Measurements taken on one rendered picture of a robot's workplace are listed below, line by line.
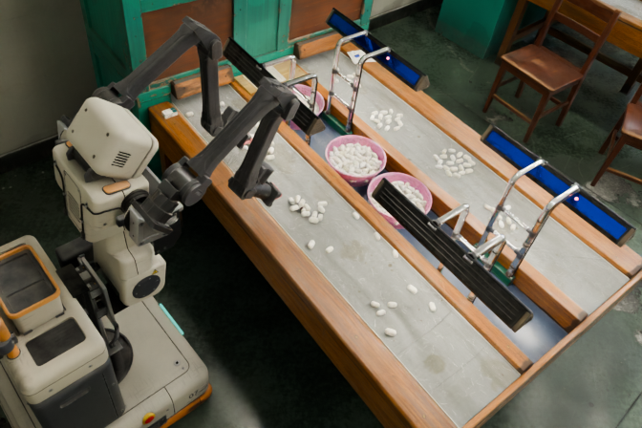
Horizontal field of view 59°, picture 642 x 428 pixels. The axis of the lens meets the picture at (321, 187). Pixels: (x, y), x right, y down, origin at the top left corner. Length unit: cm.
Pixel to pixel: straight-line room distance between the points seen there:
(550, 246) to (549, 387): 81
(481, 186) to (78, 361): 169
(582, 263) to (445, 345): 72
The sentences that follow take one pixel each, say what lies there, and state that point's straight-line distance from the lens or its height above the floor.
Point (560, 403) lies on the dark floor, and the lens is 296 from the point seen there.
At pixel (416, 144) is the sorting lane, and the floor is 74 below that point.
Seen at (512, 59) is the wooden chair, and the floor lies 46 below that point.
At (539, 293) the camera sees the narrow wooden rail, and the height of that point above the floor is 73.
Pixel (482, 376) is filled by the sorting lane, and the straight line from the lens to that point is 198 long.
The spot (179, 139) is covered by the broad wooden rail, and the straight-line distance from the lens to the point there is 248.
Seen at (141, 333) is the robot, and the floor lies 28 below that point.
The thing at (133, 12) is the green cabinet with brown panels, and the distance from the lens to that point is 241.
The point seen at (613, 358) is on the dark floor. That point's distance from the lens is 323.
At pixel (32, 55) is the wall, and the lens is 331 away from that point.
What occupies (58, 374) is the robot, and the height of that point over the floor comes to 79.
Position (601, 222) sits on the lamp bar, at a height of 107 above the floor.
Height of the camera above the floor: 239
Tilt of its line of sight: 45 degrees down
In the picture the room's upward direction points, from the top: 9 degrees clockwise
